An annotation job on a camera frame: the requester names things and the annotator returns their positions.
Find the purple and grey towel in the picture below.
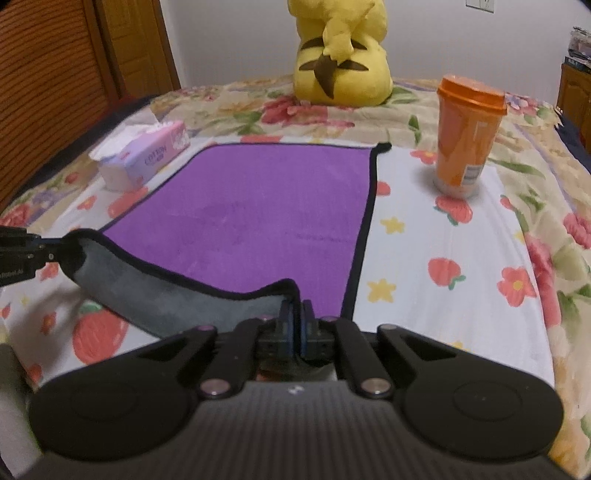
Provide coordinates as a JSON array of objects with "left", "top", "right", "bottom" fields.
[{"left": 62, "top": 143, "right": 389, "bottom": 338}]

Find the pink tissue box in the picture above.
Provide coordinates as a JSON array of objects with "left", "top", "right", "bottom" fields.
[{"left": 89, "top": 121, "right": 190, "bottom": 192}]

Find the brown louvered wardrobe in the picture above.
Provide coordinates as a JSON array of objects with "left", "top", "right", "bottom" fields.
[{"left": 1, "top": 1, "right": 119, "bottom": 206}]

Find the brown wooden door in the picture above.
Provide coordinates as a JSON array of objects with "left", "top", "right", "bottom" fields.
[{"left": 95, "top": 0, "right": 180, "bottom": 98}]

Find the orange lidded cup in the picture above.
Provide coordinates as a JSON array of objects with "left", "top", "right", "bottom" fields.
[{"left": 434, "top": 75, "right": 507, "bottom": 199}]

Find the yellow Pikachu plush toy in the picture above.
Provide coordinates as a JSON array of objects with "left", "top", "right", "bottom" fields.
[{"left": 287, "top": 0, "right": 393, "bottom": 108}]

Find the floral bed blanket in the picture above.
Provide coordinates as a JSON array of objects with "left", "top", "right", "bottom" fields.
[{"left": 1, "top": 77, "right": 590, "bottom": 476}]

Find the brown wooden sideboard cabinet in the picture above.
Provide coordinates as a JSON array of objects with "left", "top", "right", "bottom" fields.
[{"left": 557, "top": 59, "right": 590, "bottom": 152}]

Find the clutter pile on cabinet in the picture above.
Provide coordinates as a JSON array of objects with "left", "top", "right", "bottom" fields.
[{"left": 565, "top": 27, "right": 591, "bottom": 73}]

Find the white wall switch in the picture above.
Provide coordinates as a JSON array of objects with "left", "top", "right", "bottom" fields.
[{"left": 466, "top": 0, "right": 495, "bottom": 13}]

